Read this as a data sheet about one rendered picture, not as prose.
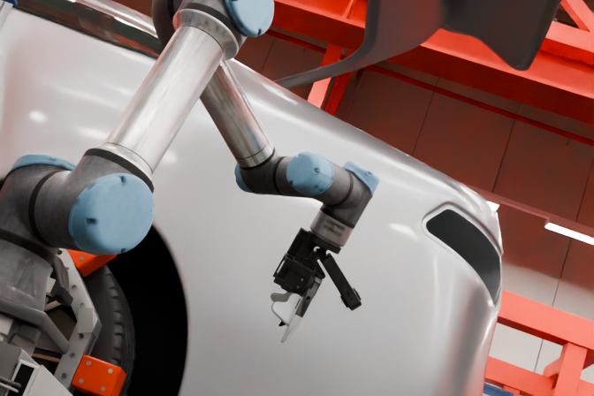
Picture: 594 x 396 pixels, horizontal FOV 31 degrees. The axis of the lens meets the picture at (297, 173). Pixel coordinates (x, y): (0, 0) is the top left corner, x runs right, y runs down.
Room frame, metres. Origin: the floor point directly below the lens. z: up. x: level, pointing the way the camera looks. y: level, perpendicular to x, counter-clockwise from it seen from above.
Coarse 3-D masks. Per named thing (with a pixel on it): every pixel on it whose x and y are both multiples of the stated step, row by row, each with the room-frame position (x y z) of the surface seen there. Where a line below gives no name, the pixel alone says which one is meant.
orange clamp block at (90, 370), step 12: (84, 360) 2.34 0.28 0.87; (96, 360) 2.34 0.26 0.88; (84, 372) 2.34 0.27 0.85; (96, 372) 2.34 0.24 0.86; (108, 372) 2.33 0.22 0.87; (120, 372) 2.34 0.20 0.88; (72, 384) 2.34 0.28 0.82; (84, 384) 2.34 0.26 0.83; (96, 384) 2.34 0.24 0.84; (108, 384) 2.33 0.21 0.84; (120, 384) 2.38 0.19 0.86
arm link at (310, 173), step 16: (288, 160) 1.87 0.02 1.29; (304, 160) 1.81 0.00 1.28; (320, 160) 1.80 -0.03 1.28; (288, 176) 1.83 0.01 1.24; (304, 176) 1.81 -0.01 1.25; (320, 176) 1.80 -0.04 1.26; (336, 176) 1.83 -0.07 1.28; (288, 192) 1.88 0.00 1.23; (304, 192) 1.83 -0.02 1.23; (320, 192) 1.83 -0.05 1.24; (336, 192) 1.85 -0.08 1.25
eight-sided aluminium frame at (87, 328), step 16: (64, 256) 2.36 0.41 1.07; (80, 288) 2.35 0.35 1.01; (80, 304) 2.36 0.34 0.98; (80, 320) 2.35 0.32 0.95; (96, 320) 2.34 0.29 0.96; (80, 336) 2.37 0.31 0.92; (96, 336) 2.38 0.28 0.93; (80, 352) 2.34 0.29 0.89; (64, 368) 2.35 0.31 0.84; (64, 384) 2.35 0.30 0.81
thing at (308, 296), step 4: (316, 284) 1.95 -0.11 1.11; (308, 288) 1.95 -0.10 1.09; (312, 288) 1.95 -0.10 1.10; (316, 288) 1.95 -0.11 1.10; (308, 292) 1.95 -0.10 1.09; (312, 292) 1.95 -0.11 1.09; (304, 296) 1.95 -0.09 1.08; (308, 296) 1.95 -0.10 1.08; (312, 296) 1.95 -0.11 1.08; (304, 300) 1.95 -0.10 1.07; (308, 300) 1.95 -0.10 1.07; (300, 304) 1.95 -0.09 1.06; (304, 304) 1.95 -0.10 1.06; (308, 304) 1.95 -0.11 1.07; (300, 308) 1.95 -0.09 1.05; (304, 308) 1.95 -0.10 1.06; (296, 312) 1.95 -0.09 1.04; (300, 312) 1.95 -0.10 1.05; (304, 312) 1.95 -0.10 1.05
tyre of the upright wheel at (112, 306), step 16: (96, 272) 2.44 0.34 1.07; (96, 288) 2.43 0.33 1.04; (112, 288) 2.44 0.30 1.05; (96, 304) 2.43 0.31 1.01; (112, 304) 2.43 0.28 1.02; (112, 320) 2.42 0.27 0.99; (128, 320) 2.54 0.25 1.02; (112, 336) 2.42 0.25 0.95; (128, 336) 2.52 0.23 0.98; (96, 352) 2.42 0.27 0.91; (112, 352) 2.42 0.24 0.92; (128, 352) 2.53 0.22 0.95; (128, 368) 2.56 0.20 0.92; (128, 384) 2.60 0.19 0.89
